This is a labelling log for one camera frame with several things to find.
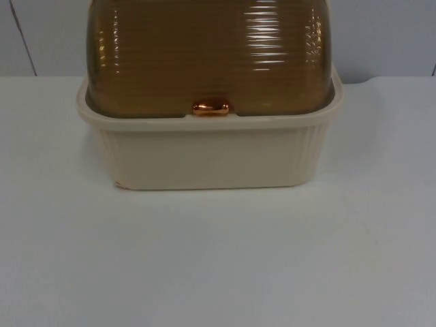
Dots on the cream lid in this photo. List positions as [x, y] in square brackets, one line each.
[190, 54]

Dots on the cream box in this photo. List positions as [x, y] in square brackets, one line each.
[211, 156]

